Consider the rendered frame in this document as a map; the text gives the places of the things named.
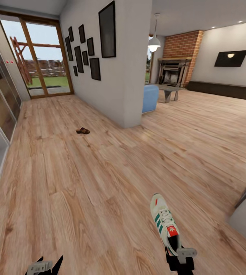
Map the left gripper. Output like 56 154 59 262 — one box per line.
38 256 63 275

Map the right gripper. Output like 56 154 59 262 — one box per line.
166 253 194 275

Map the gym shoe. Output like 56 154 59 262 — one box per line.
150 193 182 256

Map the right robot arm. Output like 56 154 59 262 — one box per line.
166 247 197 275

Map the sandal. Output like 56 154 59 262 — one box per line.
76 127 90 134

